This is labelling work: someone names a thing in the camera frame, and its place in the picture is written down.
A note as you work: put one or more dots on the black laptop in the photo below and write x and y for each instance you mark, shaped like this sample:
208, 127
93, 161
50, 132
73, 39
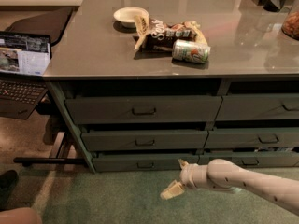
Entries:
23, 60

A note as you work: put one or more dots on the green soda can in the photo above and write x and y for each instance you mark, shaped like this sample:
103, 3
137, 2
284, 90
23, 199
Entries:
191, 52

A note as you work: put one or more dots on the brown chip bag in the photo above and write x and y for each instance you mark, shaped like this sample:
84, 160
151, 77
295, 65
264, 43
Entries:
153, 34

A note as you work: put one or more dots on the green drawer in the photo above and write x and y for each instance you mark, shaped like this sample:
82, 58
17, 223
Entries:
142, 162
259, 107
252, 138
254, 159
143, 109
143, 140

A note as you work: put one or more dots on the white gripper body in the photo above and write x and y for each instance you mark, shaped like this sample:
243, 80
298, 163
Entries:
186, 176

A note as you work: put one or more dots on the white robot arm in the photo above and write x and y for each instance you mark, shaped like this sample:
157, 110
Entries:
223, 175

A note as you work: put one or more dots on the laptop stand with black bar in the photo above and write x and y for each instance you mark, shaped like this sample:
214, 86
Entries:
59, 134

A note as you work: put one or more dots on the black office chair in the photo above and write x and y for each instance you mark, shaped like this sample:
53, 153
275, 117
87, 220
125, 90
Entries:
52, 23

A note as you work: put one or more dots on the snack jar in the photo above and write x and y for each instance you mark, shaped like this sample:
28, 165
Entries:
290, 26

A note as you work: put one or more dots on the white bowl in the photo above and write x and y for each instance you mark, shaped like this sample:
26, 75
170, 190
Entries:
126, 15

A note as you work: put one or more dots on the person knee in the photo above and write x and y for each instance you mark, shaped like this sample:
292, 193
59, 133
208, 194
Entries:
23, 215

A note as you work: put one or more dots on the black shoe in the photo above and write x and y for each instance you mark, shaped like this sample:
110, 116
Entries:
8, 181

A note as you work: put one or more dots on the green cabinet frame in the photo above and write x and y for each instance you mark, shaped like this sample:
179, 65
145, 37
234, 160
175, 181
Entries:
71, 89

